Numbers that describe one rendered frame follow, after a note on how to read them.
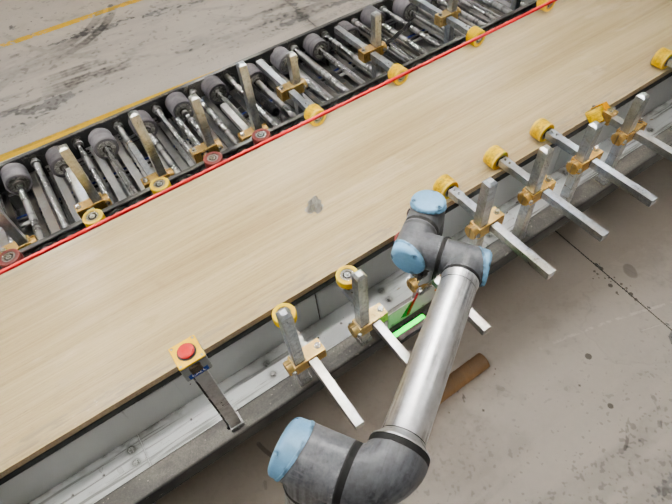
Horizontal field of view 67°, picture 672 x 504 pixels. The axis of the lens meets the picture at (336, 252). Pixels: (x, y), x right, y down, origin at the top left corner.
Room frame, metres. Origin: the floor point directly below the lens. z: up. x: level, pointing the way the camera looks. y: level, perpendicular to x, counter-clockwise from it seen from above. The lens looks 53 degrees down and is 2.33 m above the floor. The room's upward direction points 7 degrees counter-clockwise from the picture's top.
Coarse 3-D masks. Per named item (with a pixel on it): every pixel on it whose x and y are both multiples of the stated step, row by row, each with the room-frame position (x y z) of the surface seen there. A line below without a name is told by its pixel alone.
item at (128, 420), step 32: (608, 128) 1.75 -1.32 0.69; (512, 192) 1.46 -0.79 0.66; (448, 224) 1.28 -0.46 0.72; (384, 256) 1.13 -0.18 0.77; (320, 288) 0.99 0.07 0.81; (224, 352) 0.80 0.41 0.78; (256, 352) 0.85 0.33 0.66; (160, 384) 0.70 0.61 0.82; (192, 384) 0.74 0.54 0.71; (128, 416) 0.63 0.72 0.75; (160, 416) 0.67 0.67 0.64; (64, 448) 0.54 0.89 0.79; (96, 448) 0.57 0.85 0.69; (0, 480) 0.46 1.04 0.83; (32, 480) 0.48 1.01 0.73
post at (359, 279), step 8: (360, 272) 0.84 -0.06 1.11; (352, 280) 0.83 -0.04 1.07; (360, 280) 0.81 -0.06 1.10; (352, 288) 0.84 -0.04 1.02; (360, 288) 0.81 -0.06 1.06; (360, 296) 0.81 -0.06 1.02; (360, 304) 0.81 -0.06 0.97; (368, 304) 0.83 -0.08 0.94; (360, 312) 0.81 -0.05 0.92; (368, 312) 0.82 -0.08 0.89; (360, 320) 0.81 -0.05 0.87; (368, 320) 0.82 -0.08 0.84; (368, 336) 0.82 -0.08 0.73
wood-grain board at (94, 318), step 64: (576, 0) 2.51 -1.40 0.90; (640, 0) 2.43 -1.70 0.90; (448, 64) 2.09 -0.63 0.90; (512, 64) 2.03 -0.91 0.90; (576, 64) 1.97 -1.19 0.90; (640, 64) 1.91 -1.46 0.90; (320, 128) 1.74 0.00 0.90; (384, 128) 1.69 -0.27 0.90; (448, 128) 1.64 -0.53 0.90; (512, 128) 1.60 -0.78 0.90; (576, 128) 1.57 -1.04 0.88; (192, 192) 1.45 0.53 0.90; (256, 192) 1.41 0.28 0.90; (320, 192) 1.37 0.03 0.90; (384, 192) 1.33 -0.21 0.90; (64, 256) 1.21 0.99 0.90; (128, 256) 1.17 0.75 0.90; (192, 256) 1.13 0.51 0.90; (256, 256) 1.10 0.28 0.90; (320, 256) 1.06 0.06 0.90; (0, 320) 0.96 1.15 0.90; (64, 320) 0.93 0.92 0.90; (128, 320) 0.90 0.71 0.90; (192, 320) 0.87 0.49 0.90; (256, 320) 0.85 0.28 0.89; (0, 384) 0.73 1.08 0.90; (64, 384) 0.70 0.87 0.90; (128, 384) 0.67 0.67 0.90; (0, 448) 0.53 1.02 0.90
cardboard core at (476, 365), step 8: (472, 360) 0.97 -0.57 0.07; (480, 360) 0.97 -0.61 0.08; (464, 368) 0.94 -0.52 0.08; (472, 368) 0.93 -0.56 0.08; (480, 368) 0.93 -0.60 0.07; (456, 376) 0.90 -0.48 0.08; (464, 376) 0.90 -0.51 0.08; (472, 376) 0.90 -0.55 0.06; (448, 384) 0.87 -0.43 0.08; (456, 384) 0.87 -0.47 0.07; (464, 384) 0.87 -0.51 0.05; (448, 392) 0.84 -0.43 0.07
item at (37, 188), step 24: (504, 0) 2.88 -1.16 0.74; (528, 0) 2.85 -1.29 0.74; (408, 48) 2.52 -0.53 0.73; (120, 144) 2.00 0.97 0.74; (168, 144) 1.96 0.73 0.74; (48, 168) 1.90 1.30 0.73; (120, 192) 1.67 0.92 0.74; (48, 216) 1.58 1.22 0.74; (72, 216) 1.56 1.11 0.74; (0, 240) 1.47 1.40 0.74
